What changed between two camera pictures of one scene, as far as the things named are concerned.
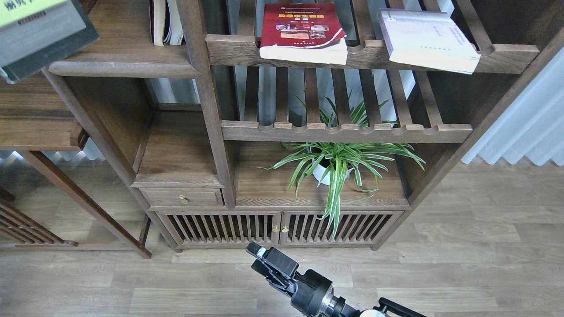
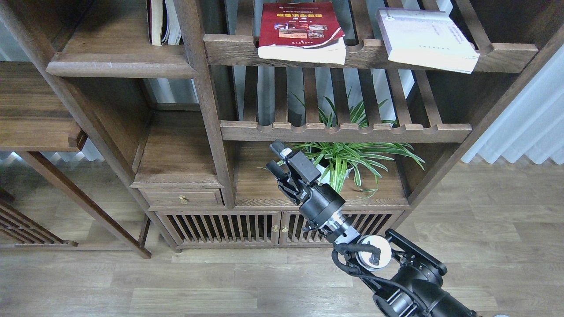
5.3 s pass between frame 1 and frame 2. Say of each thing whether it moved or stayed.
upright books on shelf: stayed
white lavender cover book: stayed
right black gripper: moved
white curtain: stayed
